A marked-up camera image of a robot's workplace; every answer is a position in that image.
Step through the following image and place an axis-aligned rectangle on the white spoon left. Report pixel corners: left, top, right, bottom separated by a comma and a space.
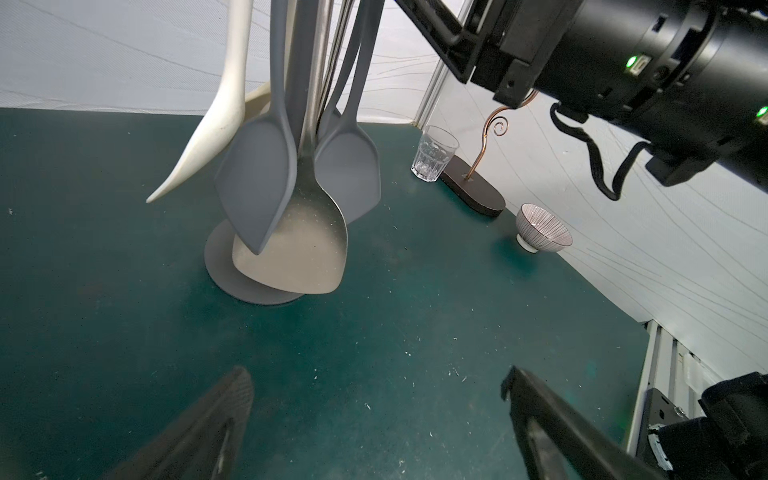
146, 0, 253, 203

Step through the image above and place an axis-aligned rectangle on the clear drinking glass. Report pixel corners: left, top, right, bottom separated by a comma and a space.
411, 125, 459, 182

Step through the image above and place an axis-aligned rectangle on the grey utensil rack stand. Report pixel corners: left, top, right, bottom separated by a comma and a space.
203, 0, 337, 307

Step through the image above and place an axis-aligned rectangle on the copper mug tree stand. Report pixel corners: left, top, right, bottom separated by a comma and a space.
439, 106, 511, 218

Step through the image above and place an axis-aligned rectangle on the green mat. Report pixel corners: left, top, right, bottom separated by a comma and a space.
1, 109, 648, 479

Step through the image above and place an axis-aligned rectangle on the steel turner wood handle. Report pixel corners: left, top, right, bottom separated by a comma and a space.
232, 1, 347, 294

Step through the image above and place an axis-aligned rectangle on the striped ceramic bowl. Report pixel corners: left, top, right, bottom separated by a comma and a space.
516, 203, 573, 253

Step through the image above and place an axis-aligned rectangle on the aluminium front rail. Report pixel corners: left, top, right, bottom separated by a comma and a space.
625, 320, 723, 455

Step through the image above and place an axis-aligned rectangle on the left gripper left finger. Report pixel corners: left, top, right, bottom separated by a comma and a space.
103, 366, 254, 479

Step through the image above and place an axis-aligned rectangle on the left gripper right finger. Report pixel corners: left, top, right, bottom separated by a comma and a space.
501, 367, 660, 479

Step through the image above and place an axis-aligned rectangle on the grey spatula on rack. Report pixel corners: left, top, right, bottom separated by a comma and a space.
215, 1, 297, 255

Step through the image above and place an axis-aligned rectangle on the white spoon right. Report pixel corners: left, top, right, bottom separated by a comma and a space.
243, 0, 297, 122

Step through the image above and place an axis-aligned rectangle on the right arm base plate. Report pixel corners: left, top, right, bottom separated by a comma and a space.
635, 372, 767, 479

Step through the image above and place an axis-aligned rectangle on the white spoon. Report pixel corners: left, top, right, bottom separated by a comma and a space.
243, 0, 297, 122
146, 0, 253, 203

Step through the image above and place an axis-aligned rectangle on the grey spatula mint handle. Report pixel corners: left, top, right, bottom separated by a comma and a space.
314, 1, 384, 224
317, 1, 362, 144

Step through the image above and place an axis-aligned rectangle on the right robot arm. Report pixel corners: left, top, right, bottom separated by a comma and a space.
401, 0, 767, 200

